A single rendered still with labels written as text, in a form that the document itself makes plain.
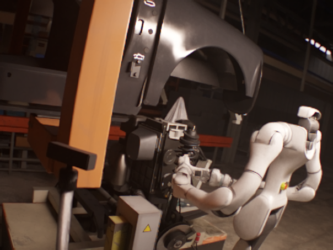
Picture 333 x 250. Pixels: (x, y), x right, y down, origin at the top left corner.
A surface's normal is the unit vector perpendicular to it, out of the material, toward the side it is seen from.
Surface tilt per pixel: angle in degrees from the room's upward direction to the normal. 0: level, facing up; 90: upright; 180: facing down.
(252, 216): 90
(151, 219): 90
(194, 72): 90
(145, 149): 90
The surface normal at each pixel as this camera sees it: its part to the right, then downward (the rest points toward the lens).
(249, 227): -0.70, -0.01
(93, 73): 0.54, 0.22
